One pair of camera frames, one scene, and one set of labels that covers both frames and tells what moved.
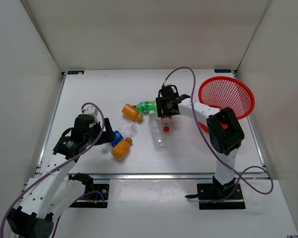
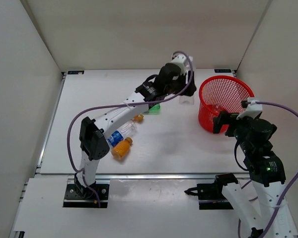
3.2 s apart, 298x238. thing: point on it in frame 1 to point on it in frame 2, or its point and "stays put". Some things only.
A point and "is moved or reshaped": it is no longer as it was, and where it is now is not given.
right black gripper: x=163 y=110 to x=225 y=117
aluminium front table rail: x=164 y=176 stays put
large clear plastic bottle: x=159 y=138 is moved or reshaped
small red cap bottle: x=166 y=123 is moved or reshaped
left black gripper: x=109 y=132 to x=191 y=89
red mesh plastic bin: x=220 y=92 stays put
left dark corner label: x=76 y=72 stays put
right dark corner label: x=223 y=71 stays put
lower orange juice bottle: x=120 y=150 stays put
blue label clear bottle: x=128 y=130 stays put
